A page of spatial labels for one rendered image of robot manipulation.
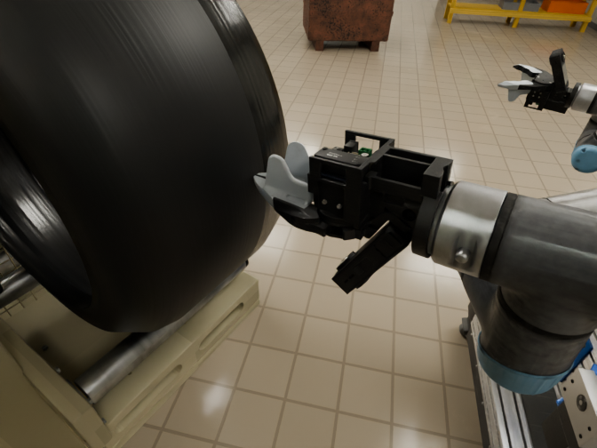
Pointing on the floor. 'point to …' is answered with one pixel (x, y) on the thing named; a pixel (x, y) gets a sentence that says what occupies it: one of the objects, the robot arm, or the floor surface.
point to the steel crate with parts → (347, 21)
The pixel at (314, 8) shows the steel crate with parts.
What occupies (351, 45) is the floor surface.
